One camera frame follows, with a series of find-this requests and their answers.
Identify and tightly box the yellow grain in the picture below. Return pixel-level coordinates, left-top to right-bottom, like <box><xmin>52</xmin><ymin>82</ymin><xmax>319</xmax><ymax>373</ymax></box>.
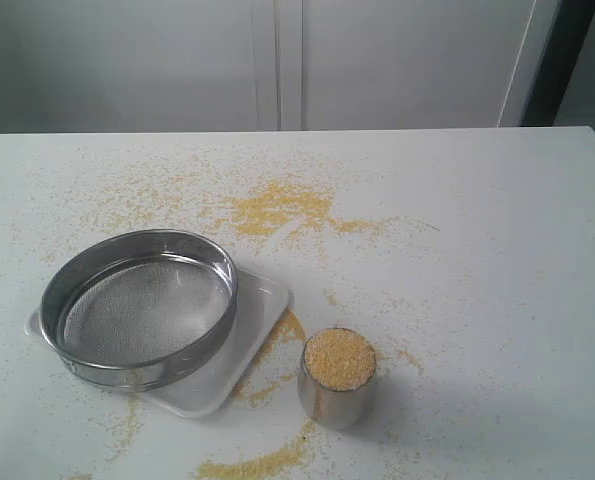
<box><xmin>304</xmin><ymin>328</ymin><xmax>377</xmax><ymax>391</ymax></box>

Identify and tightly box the stainless steel cup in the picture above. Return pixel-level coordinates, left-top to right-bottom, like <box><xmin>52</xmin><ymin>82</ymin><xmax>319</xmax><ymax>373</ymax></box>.
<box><xmin>297</xmin><ymin>343</ymin><xmax>377</xmax><ymax>430</ymax></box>

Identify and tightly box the round stainless steel sieve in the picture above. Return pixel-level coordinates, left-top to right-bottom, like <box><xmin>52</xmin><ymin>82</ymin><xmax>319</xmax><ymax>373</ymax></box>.
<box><xmin>37</xmin><ymin>229</ymin><xmax>239</xmax><ymax>392</ymax></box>

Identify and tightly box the white plastic tray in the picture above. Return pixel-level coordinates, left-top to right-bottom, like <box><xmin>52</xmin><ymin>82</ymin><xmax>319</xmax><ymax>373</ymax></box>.
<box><xmin>24</xmin><ymin>266</ymin><xmax>295</xmax><ymax>420</ymax></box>

